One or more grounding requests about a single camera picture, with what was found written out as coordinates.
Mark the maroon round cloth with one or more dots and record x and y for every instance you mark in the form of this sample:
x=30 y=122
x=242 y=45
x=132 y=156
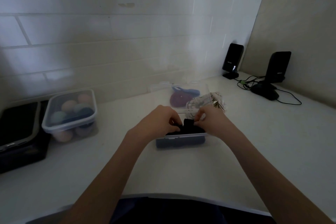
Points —
x=179 y=100

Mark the slim black desktop speaker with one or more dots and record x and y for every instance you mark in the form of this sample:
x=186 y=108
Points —
x=232 y=58

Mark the person's left hand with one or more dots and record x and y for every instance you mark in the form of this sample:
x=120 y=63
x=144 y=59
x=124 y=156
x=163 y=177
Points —
x=153 y=124

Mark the person's right forearm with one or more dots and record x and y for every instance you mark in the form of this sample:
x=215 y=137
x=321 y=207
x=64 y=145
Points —
x=265 y=176

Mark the person's left fingers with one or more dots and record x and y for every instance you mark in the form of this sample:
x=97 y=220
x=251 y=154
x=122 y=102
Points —
x=175 y=122

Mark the wide black desktop speaker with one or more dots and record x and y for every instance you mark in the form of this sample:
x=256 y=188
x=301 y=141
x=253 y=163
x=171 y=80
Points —
x=278 y=66

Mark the group of pastel coloured balls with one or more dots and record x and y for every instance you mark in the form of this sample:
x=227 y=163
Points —
x=73 y=112

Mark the black flat device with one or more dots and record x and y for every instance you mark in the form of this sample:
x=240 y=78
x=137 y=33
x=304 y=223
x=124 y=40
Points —
x=19 y=132

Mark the person's left forearm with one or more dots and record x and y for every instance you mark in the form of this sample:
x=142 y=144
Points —
x=110 y=179

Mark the person's right fingers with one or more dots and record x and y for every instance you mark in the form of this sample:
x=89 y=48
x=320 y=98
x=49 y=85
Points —
x=201 y=117

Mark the person's right hand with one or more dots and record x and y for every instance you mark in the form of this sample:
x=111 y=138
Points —
x=217 y=122

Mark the black computer mouse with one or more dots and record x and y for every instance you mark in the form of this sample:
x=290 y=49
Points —
x=265 y=91

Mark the clear lidded plastic container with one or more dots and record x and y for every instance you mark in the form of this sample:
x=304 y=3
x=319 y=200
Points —
x=69 y=116

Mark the person's dark blue shirt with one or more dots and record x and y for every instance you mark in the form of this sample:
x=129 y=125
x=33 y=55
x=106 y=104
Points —
x=183 y=212

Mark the crumpled clear plastic bag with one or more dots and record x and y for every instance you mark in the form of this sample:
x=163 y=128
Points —
x=210 y=101

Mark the black cloth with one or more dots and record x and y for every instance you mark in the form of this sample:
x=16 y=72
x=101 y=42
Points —
x=187 y=126

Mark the blue cloth strip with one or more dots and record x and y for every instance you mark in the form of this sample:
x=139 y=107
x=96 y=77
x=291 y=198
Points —
x=190 y=91

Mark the clear plastic storage box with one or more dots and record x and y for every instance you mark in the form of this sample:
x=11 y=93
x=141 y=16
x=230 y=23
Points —
x=181 y=141

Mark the clear plastic box lid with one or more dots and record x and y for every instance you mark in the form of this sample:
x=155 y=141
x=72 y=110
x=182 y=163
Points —
x=181 y=87

